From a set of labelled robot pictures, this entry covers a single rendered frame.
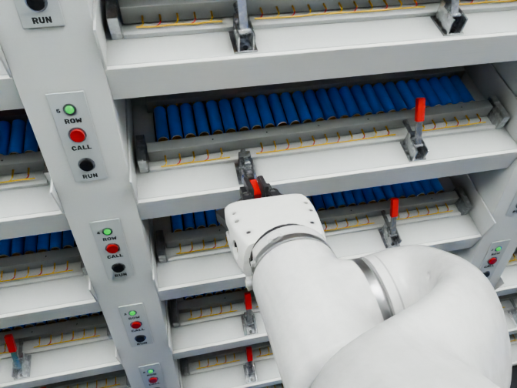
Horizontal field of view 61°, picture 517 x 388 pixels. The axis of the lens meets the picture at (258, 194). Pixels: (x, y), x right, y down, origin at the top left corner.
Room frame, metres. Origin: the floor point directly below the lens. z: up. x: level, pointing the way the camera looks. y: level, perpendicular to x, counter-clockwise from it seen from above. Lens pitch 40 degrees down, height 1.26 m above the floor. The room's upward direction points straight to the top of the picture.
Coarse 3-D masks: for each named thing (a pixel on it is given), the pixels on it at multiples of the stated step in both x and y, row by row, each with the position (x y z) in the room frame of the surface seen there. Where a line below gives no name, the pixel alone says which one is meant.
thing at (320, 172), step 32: (480, 64) 0.73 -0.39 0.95; (480, 96) 0.70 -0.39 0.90; (512, 96) 0.64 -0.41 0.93; (128, 128) 0.53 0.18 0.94; (448, 128) 0.62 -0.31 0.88; (512, 128) 0.61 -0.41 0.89; (128, 160) 0.47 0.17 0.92; (160, 160) 0.53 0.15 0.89; (192, 160) 0.53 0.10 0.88; (256, 160) 0.54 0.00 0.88; (288, 160) 0.54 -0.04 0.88; (320, 160) 0.54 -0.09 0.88; (352, 160) 0.55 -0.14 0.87; (384, 160) 0.55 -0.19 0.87; (448, 160) 0.56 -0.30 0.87; (480, 160) 0.57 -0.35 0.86; (512, 160) 0.59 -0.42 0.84; (160, 192) 0.47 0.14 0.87; (192, 192) 0.48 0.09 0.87; (224, 192) 0.48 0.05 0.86; (288, 192) 0.51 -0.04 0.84; (320, 192) 0.52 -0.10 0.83
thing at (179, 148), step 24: (336, 120) 0.60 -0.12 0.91; (360, 120) 0.60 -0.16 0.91; (384, 120) 0.60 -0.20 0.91; (408, 120) 0.61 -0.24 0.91; (432, 120) 0.62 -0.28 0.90; (456, 120) 0.63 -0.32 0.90; (480, 120) 0.63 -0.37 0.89; (168, 144) 0.53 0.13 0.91; (192, 144) 0.54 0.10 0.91; (216, 144) 0.54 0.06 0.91; (240, 144) 0.55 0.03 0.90; (264, 144) 0.56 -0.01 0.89; (288, 144) 0.56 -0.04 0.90
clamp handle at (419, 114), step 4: (416, 100) 0.58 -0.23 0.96; (420, 100) 0.58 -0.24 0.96; (424, 100) 0.58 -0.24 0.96; (416, 104) 0.58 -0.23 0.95; (420, 104) 0.58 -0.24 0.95; (424, 104) 0.58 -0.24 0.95; (416, 108) 0.58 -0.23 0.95; (420, 108) 0.58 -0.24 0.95; (424, 108) 0.58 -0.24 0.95; (416, 112) 0.58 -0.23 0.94; (420, 112) 0.57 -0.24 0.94; (424, 112) 0.58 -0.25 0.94; (416, 116) 0.57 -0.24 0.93; (420, 116) 0.57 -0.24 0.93; (424, 116) 0.57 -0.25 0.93; (416, 120) 0.57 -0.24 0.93; (420, 120) 0.57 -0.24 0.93; (416, 124) 0.57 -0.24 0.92; (420, 124) 0.57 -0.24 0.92; (416, 128) 0.57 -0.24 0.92; (420, 128) 0.57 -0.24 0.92; (416, 132) 0.57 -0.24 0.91; (420, 132) 0.57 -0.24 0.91; (416, 136) 0.56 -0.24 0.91; (420, 136) 0.57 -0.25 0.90; (412, 140) 0.57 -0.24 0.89; (416, 140) 0.56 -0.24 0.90; (420, 140) 0.56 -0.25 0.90; (416, 144) 0.56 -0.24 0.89; (420, 144) 0.56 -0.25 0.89
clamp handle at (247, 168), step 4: (248, 164) 0.50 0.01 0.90; (244, 168) 0.50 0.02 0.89; (248, 168) 0.50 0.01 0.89; (248, 172) 0.49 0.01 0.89; (248, 176) 0.48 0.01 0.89; (252, 176) 0.48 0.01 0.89; (252, 180) 0.47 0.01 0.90; (256, 180) 0.47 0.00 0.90; (252, 184) 0.46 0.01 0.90; (256, 184) 0.46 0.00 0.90; (256, 188) 0.45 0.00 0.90; (256, 192) 0.44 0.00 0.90; (260, 192) 0.44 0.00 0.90; (256, 196) 0.43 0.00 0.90; (260, 196) 0.44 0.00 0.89
